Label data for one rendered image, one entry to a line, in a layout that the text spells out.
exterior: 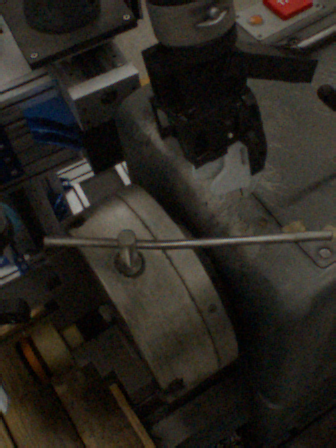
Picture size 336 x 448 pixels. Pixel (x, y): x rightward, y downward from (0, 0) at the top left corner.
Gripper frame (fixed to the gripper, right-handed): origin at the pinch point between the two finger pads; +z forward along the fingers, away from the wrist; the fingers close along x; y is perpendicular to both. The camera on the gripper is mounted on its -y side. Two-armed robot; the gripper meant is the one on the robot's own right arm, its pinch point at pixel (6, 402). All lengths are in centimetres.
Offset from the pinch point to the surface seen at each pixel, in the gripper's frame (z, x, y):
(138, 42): -168, -108, -105
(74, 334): -2.0, 3.3, -13.2
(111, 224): -7.1, 15.7, -24.8
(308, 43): -15, 20, -65
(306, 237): 13.3, 24.6, -40.5
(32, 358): -1.9, 4.0, -6.4
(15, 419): -5.0, -19.1, 2.9
